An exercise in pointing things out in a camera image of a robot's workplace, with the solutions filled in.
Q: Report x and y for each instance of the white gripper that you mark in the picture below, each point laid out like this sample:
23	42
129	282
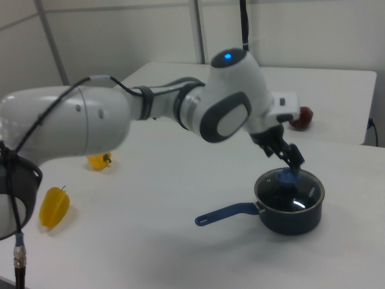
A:
285	103

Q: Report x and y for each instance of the glass lid with blue knob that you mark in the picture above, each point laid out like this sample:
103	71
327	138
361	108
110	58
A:
279	195

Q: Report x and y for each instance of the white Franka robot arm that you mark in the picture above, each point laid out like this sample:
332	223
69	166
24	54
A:
90	120

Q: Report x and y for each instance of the yellow bell pepper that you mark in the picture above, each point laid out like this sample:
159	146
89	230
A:
97	162

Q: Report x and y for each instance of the yellow starfruit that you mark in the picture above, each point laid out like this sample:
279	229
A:
54	210

